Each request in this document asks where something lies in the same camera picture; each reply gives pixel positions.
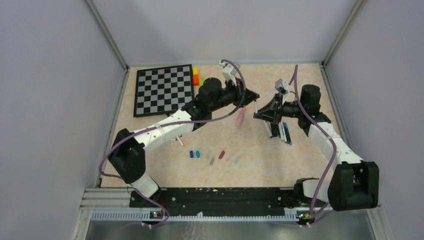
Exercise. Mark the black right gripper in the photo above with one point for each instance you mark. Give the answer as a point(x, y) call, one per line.
point(270, 112)

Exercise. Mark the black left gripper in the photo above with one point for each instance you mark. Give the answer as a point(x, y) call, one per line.
point(242, 94)

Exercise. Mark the black blue highlighter marker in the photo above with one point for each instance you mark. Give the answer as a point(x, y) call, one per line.
point(274, 130)

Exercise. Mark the red capped white pen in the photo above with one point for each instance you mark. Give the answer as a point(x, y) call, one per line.
point(255, 107)

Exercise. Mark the pink highlighter marker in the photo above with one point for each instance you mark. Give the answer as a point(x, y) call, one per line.
point(240, 117)

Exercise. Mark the dark blue pen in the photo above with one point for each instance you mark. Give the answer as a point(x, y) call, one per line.
point(286, 132)

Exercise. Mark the blue capped pen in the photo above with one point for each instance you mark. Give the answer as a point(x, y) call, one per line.
point(289, 136)

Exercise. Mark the green transparent pen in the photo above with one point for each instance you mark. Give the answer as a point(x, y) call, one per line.
point(279, 132)

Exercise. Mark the white grey marker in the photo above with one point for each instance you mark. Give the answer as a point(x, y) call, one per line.
point(283, 136)

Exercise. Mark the magenta pen cap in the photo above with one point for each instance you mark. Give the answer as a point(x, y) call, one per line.
point(221, 155)

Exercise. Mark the white pen blue cap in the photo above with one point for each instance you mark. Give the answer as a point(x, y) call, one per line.
point(268, 129)

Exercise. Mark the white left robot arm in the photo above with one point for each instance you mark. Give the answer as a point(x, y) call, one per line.
point(129, 150)

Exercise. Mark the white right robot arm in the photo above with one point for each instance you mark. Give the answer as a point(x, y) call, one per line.
point(348, 182)

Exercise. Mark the orange toy block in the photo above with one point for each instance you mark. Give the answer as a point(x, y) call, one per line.
point(196, 80)

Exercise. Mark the black and grey chessboard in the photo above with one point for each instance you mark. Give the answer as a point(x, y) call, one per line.
point(163, 90)

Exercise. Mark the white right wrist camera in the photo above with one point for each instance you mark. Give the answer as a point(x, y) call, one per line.
point(282, 87)

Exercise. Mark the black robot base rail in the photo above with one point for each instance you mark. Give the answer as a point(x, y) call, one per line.
point(224, 201)

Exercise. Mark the grey slotted cable duct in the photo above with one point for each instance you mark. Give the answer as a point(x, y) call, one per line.
point(147, 216)

